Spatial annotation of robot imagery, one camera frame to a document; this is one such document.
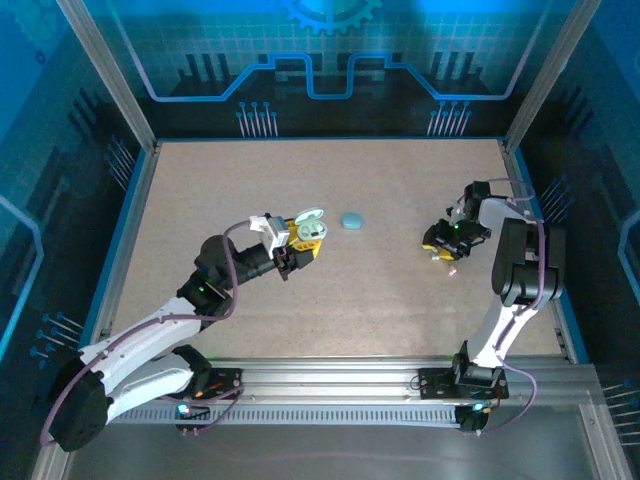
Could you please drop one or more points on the blue earbud charging case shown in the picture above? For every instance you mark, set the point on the blue earbud charging case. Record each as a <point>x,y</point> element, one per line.
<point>352,220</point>

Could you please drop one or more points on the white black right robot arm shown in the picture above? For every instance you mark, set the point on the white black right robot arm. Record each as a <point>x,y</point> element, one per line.
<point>500,325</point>

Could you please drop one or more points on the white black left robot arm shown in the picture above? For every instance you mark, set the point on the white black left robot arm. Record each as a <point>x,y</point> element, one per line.
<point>145,330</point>

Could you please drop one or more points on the aluminium side rail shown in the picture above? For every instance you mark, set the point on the aluminium side rail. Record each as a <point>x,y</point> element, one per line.
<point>134,220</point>
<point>515,170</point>

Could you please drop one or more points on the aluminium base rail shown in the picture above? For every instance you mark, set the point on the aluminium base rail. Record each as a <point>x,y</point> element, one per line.
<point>325,380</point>

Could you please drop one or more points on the aluminium frame post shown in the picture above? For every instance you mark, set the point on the aluminium frame post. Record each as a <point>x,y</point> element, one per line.
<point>110,75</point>
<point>545,75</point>

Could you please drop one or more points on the aluminium frame bar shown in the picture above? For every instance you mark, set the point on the aluminium frame bar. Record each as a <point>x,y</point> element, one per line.
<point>50,465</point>
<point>607,450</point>

